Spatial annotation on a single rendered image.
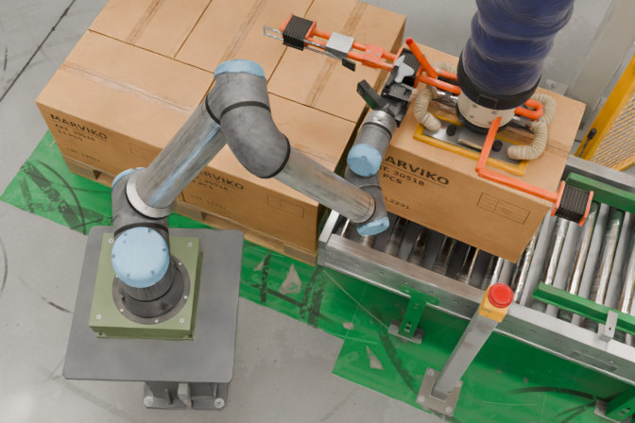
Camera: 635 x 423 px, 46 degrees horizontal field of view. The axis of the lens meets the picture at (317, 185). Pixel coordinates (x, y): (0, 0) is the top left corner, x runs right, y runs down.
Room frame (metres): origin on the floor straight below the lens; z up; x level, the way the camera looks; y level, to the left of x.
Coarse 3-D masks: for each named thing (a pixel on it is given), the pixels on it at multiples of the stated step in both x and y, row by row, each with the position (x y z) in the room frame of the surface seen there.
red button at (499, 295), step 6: (492, 288) 0.79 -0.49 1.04; (498, 288) 0.79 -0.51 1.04; (504, 288) 0.80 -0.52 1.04; (492, 294) 0.78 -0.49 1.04; (498, 294) 0.78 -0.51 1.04; (504, 294) 0.78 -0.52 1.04; (510, 294) 0.78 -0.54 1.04; (492, 300) 0.76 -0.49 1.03; (498, 300) 0.76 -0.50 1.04; (504, 300) 0.76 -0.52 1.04; (510, 300) 0.76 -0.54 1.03; (498, 306) 0.75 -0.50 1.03; (504, 306) 0.75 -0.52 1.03
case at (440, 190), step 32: (416, 96) 1.40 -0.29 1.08; (512, 128) 1.30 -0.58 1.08; (576, 128) 1.31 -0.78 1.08; (384, 160) 1.22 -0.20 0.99; (416, 160) 1.19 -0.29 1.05; (448, 160) 1.17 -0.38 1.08; (544, 160) 1.19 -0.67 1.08; (384, 192) 1.22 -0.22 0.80; (416, 192) 1.18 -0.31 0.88; (448, 192) 1.14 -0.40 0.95; (480, 192) 1.11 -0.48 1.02; (512, 192) 1.08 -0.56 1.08; (448, 224) 1.13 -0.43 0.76; (480, 224) 1.09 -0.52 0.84; (512, 224) 1.06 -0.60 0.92; (512, 256) 1.04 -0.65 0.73
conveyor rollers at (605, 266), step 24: (624, 216) 1.30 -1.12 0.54; (360, 240) 1.16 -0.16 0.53; (456, 240) 1.18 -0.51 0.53; (552, 240) 1.20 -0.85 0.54; (528, 264) 1.09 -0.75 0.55; (552, 264) 1.09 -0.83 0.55; (576, 264) 1.10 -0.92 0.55; (600, 264) 1.11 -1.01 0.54; (576, 288) 1.01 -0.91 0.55; (600, 288) 1.01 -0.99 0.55; (624, 288) 1.02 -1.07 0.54; (624, 312) 0.93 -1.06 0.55; (624, 336) 0.85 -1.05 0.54
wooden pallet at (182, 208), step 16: (64, 160) 1.70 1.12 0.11; (96, 176) 1.66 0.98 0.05; (112, 176) 1.61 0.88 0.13; (176, 208) 1.51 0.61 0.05; (192, 208) 1.48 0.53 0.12; (208, 224) 1.46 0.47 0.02; (224, 224) 1.46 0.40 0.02; (240, 224) 1.40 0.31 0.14; (256, 240) 1.39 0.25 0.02; (272, 240) 1.39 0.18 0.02; (288, 256) 1.33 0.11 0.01; (304, 256) 1.30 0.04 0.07
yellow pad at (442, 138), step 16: (416, 128) 1.27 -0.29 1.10; (448, 128) 1.25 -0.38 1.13; (432, 144) 1.22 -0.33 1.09; (448, 144) 1.22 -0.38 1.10; (464, 144) 1.21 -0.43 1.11; (496, 144) 1.20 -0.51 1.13; (512, 144) 1.22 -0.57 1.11; (496, 160) 1.17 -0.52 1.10; (512, 160) 1.17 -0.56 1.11; (528, 160) 1.18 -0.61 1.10
